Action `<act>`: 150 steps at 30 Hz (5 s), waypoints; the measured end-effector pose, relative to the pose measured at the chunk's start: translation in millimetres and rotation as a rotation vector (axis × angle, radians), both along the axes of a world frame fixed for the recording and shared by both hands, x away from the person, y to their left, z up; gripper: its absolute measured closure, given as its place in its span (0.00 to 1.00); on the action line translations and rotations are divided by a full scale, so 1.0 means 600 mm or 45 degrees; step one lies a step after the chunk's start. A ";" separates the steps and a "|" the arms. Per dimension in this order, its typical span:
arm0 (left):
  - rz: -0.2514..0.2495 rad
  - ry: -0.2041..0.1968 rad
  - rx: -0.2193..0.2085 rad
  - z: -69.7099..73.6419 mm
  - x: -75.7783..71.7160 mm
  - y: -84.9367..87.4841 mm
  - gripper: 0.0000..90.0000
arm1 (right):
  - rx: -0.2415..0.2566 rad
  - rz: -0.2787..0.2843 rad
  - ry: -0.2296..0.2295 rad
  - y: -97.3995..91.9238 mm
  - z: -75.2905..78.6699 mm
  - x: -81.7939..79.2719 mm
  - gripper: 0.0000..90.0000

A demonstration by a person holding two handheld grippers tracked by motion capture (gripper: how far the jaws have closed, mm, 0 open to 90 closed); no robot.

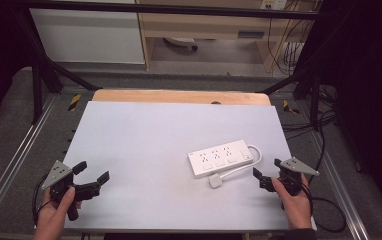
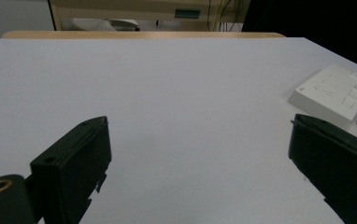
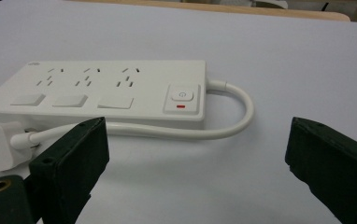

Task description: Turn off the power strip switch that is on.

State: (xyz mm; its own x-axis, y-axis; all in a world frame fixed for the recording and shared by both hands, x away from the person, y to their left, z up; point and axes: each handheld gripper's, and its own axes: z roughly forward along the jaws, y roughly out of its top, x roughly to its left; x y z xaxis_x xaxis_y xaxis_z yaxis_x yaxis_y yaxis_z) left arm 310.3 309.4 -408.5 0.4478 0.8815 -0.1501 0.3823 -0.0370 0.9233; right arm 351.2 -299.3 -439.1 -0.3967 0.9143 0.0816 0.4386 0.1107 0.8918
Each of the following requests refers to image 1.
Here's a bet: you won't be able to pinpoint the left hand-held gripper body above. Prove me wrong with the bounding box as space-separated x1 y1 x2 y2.
41 160 84 222

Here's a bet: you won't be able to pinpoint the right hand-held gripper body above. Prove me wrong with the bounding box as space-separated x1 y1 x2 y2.
273 157 321 197

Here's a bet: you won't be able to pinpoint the person's right hand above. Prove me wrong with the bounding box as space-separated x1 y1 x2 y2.
271 176 314 231

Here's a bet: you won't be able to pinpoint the person's left hand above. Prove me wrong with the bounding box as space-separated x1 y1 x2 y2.
33 186 82 240

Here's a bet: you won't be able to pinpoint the white plug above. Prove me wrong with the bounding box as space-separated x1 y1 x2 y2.
207 173 226 190

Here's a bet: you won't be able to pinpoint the white power strip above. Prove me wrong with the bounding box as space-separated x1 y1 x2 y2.
187 139 255 179

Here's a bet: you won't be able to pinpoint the wooden table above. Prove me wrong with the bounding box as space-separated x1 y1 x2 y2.
91 88 272 107

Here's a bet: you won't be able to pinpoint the white cabinet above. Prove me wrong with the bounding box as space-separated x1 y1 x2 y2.
29 7 146 65

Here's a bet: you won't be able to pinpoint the white chair base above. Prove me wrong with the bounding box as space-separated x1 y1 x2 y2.
163 36 199 52

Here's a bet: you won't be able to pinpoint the white power strip cable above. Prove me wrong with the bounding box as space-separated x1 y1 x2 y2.
219 144 264 183

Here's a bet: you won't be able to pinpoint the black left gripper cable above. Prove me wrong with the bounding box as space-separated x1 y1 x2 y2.
31 173 53 228

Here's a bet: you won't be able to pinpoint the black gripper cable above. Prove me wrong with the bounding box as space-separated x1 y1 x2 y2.
31 173 53 228
299 173 347 234

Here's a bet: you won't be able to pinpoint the aluminium floor rail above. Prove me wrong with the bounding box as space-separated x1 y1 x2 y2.
0 94 59 228
307 129 371 240

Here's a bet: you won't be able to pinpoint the bundle of black floor cables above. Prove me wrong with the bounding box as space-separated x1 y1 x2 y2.
280 83 339 142

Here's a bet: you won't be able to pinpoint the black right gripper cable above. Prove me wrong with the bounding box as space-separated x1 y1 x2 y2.
299 173 347 234

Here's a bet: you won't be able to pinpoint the hanging black cables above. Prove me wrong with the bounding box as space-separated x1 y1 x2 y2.
266 0 315 77

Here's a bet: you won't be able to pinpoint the white wall socket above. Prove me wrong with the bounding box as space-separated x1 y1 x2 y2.
260 0 289 11

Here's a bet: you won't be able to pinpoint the black metal frame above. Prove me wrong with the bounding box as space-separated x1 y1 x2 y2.
11 0 325 132

